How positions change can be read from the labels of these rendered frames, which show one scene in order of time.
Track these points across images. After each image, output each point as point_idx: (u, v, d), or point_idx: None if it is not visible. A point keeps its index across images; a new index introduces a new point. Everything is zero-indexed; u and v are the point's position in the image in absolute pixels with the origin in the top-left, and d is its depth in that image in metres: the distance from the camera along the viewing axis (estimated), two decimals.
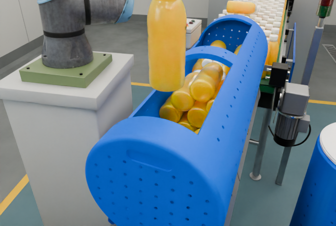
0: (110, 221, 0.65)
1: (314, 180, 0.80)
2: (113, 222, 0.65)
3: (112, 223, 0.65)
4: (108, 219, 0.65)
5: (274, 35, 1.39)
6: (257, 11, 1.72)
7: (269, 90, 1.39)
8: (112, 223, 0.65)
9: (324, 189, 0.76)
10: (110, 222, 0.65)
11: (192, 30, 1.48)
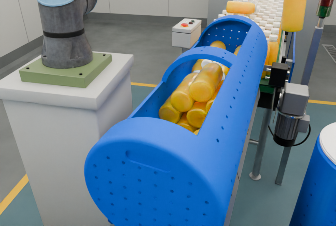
0: (110, 222, 0.65)
1: (314, 180, 0.80)
2: (112, 223, 0.65)
3: (111, 223, 0.65)
4: (108, 219, 0.66)
5: (274, 35, 1.39)
6: (257, 11, 1.72)
7: (269, 90, 1.39)
8: (111, 223, 0.65)
9: (324, 189, 0.76)
10: (109, 222, 0.65)
11: (192, 30, 1.48)
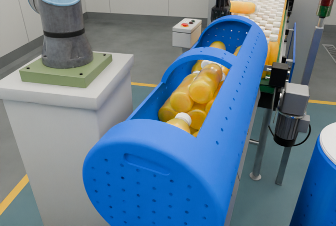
0: None
1: (314, 180, 0.80)
2: None
3: None
4: None
5: (274, 35, 1.39)
6: (257, 11, 1.72)
7: (269, 90, 1.39)
8: None
9: (324, 189, 0.76)
10: None
11: (192, 30, 1.48)
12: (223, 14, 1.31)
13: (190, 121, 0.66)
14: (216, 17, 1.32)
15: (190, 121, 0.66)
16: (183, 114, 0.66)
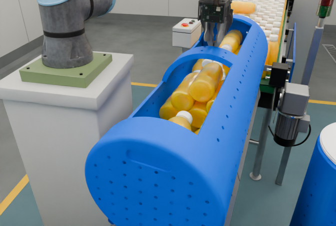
0: (110, 221, 0.65)
1: (314, 180, 0.80)
2: (112, 223, 0.65)
3: (111, 223, 0.65)
4: (108, 219, 0.66)
5: (274, 35, 1.39)
6: (257, 11, 1.72)
7: (269, 90, 1.39)
8: (111, 223, 0.65)
9: (324, 189, 0.76)
10: (109, 222, 0.65)
11: (192, 30, 1.48)
12: (220, 12, 0.74)
13: (191, 119, 0.66)
14: (207, 16, 0.75)
15: (191, 119, 0.66)
16: (184, 112, 0.66)
